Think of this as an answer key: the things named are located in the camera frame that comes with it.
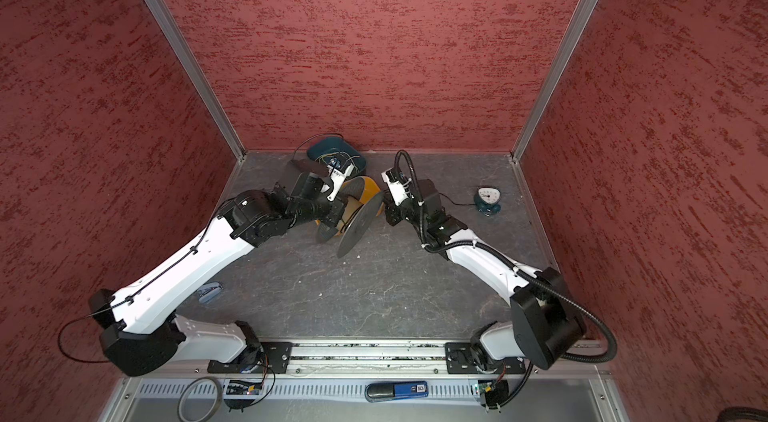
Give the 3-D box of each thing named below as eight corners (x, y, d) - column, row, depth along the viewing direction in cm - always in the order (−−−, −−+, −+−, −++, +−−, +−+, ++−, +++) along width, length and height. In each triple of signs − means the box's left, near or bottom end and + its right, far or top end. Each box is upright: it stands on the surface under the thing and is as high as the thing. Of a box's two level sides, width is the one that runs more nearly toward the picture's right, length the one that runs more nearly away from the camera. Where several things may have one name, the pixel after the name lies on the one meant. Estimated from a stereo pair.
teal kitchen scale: (477, 217, 104) (481, 209, 100) (472, 194, 111) (476, 186, 107) (501, 217, 104) (505, 209, 101) (494, 194, 111) (498, 186, 107)
